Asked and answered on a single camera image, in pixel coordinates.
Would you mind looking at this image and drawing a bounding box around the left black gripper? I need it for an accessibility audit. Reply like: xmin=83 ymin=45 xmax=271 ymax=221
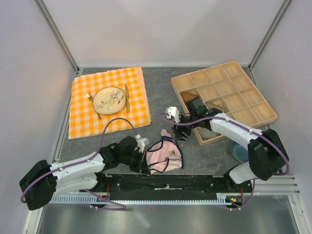
xmin=120 ymin=149 xmax=151 ymax=175

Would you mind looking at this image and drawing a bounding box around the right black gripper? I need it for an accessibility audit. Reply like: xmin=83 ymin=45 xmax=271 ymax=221
xmin=171 ymin=113 xmax=198 ymax=142

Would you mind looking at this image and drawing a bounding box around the pink underwear navy trim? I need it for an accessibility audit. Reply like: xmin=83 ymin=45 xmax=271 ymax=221
xmin=146 ymin=129 xmax=184 ymax=174

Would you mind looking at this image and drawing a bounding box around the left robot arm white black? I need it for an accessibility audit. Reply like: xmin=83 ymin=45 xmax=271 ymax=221
xmin=19 ymin=135 xmax=149 ymax=211

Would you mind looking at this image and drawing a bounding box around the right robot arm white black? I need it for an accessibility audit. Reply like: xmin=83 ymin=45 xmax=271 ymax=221
xmin=166 ymin=97 xmax=290 ymax=192

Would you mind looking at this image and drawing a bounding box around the grey rolled cloth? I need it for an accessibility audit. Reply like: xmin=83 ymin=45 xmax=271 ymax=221
xmin=198 ymin=128 xmax=217 ymax=140

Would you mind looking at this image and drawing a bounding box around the brown rolled cloth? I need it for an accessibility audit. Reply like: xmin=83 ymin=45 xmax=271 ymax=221
xmin=181 ymin=92 xmax=198 ymax=103

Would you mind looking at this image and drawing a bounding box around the olive rolled cloth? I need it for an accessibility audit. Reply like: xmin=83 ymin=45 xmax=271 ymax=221
xmin=206 ymin=102 xmax=229 ymax=113

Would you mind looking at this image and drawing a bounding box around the blue ceramic bowl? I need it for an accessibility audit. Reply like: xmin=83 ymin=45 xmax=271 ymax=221
xmin=232 ymin=141 xmax=249 ymax=163

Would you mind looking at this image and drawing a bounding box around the wooden compartment tray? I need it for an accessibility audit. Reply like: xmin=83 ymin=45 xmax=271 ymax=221
xmin=170 ymin=60 xmax=279 ymax=147

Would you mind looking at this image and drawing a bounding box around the gold knife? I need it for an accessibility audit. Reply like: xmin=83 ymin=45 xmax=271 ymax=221
xmin=124 ymin=84 xmax=130 ymax=113

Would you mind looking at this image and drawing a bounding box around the beige floral plate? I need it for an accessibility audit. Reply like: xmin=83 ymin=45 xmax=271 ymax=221
xmin=93 ymin=87 xmax=126 ymax=115

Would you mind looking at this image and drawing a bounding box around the orange white checkered cloth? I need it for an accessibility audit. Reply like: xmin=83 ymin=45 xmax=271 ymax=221
xmin=68 ymin=67 xmax=151 ymax=139

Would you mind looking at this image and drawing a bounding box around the gold fork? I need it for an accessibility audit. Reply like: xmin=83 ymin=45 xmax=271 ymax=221
xmin=86 ymin=92 xmax=101 ymax=120

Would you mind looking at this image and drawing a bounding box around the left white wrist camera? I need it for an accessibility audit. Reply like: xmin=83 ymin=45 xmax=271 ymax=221
xmin=135 ymin=134 xmax=150 ymax=153

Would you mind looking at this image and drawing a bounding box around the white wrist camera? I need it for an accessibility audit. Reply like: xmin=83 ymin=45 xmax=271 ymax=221
xmin=165 ymin=106 xmax=180 ymax=123
xmin=135 ymin=134 xmax=150 ymax=153

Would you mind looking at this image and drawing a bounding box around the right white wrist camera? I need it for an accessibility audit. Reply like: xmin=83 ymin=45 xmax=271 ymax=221
xmin=165 ymin=106 xmax=180 ymax=123

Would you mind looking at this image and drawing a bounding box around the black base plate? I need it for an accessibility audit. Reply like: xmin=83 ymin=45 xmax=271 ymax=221
xmin=92 ymin=174 xmax=252 ymax=201

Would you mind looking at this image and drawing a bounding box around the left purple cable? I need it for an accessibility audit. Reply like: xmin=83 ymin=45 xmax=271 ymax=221
xmin=19 ymin=117 xmax=137 ymax=204

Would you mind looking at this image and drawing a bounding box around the white slotted cable duct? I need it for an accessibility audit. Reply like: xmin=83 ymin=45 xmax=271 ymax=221
xmin=49 ymin=193 xmax=232 ymax=206

